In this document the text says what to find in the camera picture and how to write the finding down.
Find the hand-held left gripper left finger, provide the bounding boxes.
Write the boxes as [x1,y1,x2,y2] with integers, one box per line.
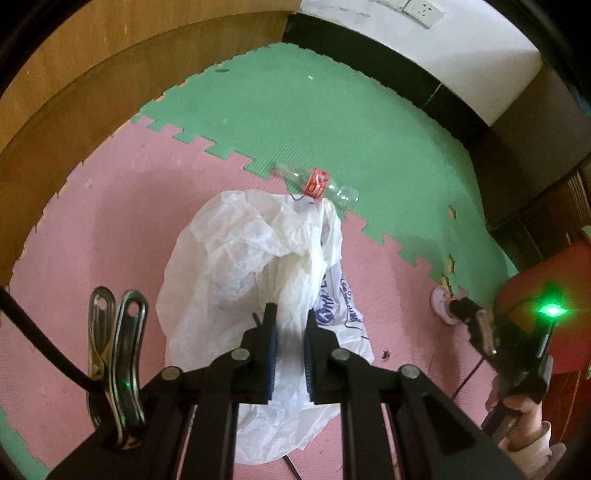
[46,302,280,480]

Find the pink foam mat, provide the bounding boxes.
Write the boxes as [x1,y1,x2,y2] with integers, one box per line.
[0,115,509,480]

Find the thick black cable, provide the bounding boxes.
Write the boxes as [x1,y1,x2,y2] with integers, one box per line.
[0,286,100,393]

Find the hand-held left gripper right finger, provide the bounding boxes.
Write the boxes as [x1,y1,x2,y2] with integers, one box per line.
[305,308,527,480]

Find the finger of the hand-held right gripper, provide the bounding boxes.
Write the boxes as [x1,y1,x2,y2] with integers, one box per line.
[450,298,481,324]

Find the red bin with green rim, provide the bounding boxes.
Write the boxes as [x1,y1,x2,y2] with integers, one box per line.
[492,240,591,377]

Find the red blanket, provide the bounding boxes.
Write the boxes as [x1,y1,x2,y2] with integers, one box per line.
[545,364,591,448]

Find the person's right forearm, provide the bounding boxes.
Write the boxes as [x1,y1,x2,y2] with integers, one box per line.
[496,420,568,480]

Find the green foam mat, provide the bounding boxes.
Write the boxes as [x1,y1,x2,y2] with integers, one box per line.
[0,42,520,480]

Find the light wooden wardrobe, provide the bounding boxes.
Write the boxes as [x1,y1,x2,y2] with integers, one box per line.
[0,9,301,287]

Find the person's right hand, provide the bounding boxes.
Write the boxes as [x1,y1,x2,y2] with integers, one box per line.
[485,376,546,446]

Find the white plastic bag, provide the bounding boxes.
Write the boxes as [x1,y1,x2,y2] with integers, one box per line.
[154,189,375,466]

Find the dark wooden nightstand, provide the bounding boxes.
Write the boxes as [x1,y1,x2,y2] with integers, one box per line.
[471,124,591,273]

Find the clear bottle with red label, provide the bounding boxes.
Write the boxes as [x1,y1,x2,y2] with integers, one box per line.
[271,161,361,204]

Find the metal spring clip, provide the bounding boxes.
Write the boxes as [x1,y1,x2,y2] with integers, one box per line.
[87,286,149,450]
[468,308,499,356]

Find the white sock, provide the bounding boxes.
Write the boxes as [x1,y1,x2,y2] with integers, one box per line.
[429,285,459,325]

